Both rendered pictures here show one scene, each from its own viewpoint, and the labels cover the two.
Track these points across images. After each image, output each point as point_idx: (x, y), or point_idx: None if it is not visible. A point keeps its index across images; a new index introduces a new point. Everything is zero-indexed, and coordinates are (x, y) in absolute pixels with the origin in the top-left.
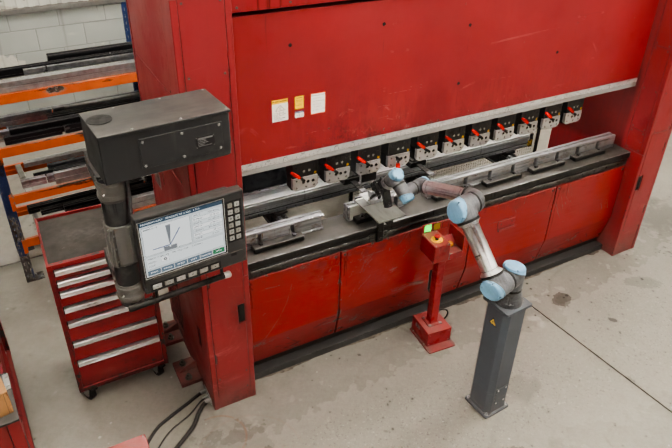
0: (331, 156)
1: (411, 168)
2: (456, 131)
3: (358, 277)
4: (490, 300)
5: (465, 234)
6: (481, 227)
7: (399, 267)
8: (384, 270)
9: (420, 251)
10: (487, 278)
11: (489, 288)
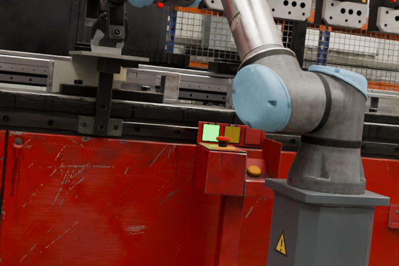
0: None
1: (223, 82)
2: None
3: (47, 215)
4: (278, 181)
5: None
6: None
7: (150, 230)
8: (113, 222)
9: (202, 207)
10: (247, 62)
11: (249, 84)
